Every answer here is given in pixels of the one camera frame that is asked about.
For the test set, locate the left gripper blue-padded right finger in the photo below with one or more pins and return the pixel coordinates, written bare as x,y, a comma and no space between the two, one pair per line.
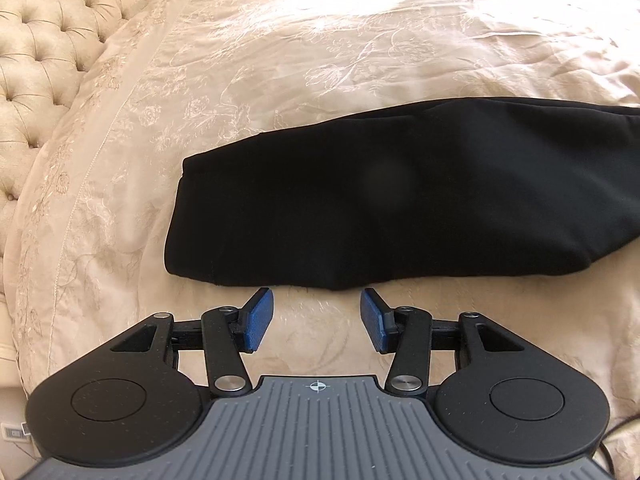
378,318

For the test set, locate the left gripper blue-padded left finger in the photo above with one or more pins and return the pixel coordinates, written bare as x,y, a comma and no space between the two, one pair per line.
254,319

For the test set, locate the black pants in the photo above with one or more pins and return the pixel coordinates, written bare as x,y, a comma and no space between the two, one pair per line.
455,187

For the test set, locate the cream embroidered bedspread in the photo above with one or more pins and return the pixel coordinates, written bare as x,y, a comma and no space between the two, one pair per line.
85,256

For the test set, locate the beige tufted headboard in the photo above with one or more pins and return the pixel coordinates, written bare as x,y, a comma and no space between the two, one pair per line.
47,47

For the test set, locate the white wall socket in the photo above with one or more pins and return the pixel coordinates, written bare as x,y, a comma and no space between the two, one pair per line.
12,433

